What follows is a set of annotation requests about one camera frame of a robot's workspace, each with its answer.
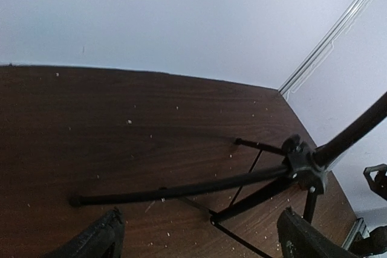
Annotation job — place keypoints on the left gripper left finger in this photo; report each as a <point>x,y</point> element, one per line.
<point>103,238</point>

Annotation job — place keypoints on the right aluminium frame post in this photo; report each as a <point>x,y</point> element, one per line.
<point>324,48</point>

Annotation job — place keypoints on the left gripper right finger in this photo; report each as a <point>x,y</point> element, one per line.
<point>298,238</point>

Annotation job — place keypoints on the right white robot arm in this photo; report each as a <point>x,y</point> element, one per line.
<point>374,212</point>

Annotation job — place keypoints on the black perforated music stand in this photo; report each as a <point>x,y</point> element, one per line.
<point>301,164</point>

